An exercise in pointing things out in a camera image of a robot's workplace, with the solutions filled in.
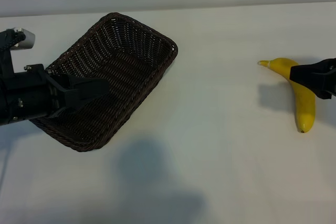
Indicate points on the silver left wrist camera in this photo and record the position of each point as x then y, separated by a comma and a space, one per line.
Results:
26, 41

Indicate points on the dark brown wicker basket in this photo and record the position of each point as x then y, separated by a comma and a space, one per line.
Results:
123, 58

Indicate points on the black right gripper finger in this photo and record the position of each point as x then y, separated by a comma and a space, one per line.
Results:
324, 94
309, 75

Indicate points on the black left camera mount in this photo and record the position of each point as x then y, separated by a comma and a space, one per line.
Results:
6, 64

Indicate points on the yellow banana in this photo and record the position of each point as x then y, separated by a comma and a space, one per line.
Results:
304, 108

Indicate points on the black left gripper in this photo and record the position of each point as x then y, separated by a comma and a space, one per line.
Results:
26, 95

